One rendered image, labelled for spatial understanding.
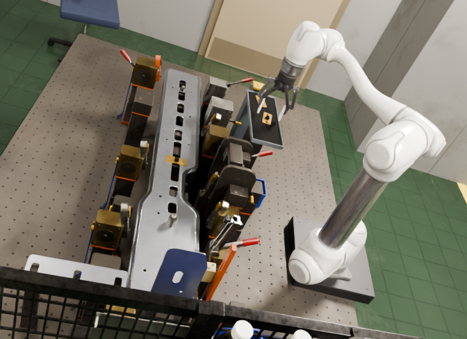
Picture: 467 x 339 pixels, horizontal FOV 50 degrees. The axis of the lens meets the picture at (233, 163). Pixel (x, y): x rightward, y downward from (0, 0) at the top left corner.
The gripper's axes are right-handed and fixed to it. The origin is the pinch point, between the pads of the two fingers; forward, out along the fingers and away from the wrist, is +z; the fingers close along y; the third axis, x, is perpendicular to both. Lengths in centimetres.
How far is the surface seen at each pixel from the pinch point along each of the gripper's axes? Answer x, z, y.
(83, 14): -155, 73, 134
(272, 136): 11.6, 4.1, -3.7
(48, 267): 95, 20, 53
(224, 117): -3.3, 13.3, 17.0
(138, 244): 76, 20, 31
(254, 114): 0.9, 4.2, 5.9
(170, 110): -2.9, 20.2, 40.6
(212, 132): 12.8, 12.1, 20.2
